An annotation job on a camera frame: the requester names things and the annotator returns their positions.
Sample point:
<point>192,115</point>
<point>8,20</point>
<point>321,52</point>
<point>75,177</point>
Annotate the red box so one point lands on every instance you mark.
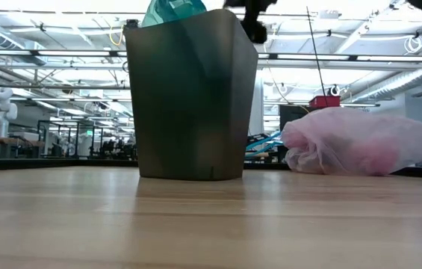
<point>324,101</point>

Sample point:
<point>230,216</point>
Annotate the thin black pole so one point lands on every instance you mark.
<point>317,56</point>

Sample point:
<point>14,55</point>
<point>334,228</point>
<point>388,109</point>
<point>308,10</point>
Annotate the black background cabinet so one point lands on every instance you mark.
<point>293,116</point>

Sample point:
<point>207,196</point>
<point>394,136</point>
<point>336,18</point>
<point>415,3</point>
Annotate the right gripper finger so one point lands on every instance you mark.
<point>252,14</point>

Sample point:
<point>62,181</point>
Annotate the teal plastic trash bag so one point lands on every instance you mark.
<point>173,9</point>

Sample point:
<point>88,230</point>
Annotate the dark brown trash bin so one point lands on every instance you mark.
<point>192,112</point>

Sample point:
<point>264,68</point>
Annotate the black background workstations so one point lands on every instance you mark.
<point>121,151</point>

